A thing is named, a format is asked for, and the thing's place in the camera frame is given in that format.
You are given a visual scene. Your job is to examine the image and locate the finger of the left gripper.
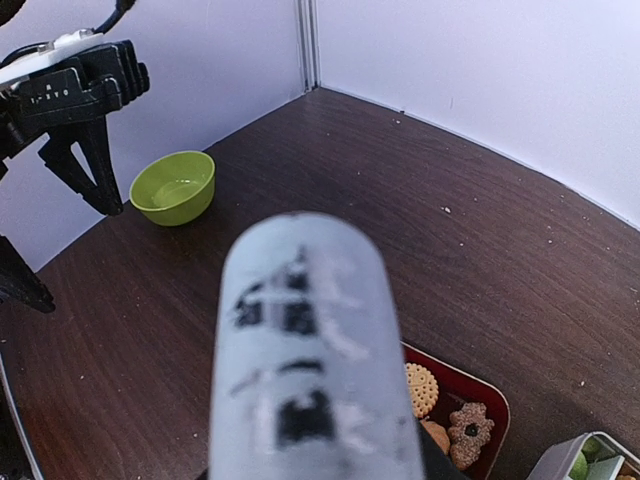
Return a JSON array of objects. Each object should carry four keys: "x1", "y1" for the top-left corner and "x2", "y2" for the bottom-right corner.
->
[
  {"x1": 38, "y1": 117, "x2": 124, "y2": 216},
  {"x1": 1, "y1": 236, "x2": 55, "y2": 313}
]

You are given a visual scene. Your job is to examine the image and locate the white handled metal tongs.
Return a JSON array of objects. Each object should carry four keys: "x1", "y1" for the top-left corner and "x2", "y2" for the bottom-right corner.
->
[{"x1": 209, "y1": 212, "x2": 423, "y2": 479}]

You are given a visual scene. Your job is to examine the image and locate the green round cookie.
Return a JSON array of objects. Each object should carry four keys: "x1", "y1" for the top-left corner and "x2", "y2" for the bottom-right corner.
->
[{"x1": 581, "y1": 436, "x2": 604, "y2": 462}]

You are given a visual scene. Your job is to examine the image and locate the green plastic bowl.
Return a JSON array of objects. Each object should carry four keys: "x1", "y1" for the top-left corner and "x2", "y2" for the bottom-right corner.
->
[{"x1": 130, "y1": 151, "x2": 216, "y2": 227}]

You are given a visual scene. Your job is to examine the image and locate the top round tan cookie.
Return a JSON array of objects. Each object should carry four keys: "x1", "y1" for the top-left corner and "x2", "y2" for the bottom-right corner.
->
[{"x1": 405, "y1": 362, "x2": 439, "y2": 419}]

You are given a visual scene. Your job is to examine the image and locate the dark red cookie tray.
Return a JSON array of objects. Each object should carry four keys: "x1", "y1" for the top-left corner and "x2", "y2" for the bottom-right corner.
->
[{"x1": 403, "y1": 344, "x2": 510, "y2": 479}]

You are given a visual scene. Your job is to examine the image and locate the brown flower cookie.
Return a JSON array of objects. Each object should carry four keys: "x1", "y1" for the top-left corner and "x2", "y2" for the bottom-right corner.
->
[{"x1": 447, "y1": 402, "x2": 495, "y2": 471}]

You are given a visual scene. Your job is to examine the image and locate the white divided cookie tin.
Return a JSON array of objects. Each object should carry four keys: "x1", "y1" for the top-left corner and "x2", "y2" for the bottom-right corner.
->
[{"x1": 526, "y1": 431, "x2": 639, "y2": 480}]

